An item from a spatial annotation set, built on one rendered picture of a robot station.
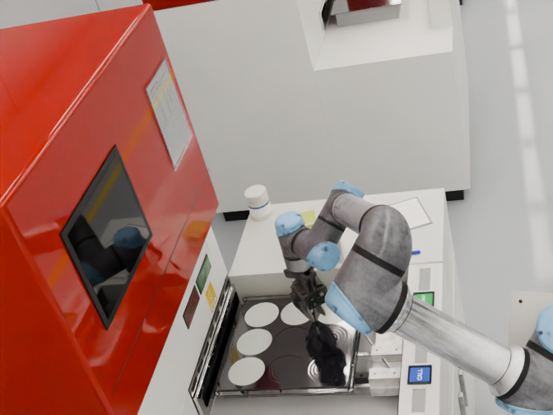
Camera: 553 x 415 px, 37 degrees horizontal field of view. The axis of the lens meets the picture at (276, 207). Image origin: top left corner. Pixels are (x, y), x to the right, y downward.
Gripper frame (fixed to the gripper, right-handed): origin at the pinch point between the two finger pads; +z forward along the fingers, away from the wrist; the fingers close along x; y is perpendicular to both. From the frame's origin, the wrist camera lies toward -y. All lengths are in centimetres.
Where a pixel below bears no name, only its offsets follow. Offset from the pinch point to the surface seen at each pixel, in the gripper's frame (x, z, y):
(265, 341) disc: -14.8, 1.3, -1.3
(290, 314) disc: -4.4, 1.3, -6.5
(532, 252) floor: 127, 91, -70
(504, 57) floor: 237, 92, -228
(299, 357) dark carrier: -9.9, 1.3, 10.6
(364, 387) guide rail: 0.0, 6.5, 25.5
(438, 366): 13.9, -4.8, 41.0
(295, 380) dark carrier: -14.7, 1.2, 17.1
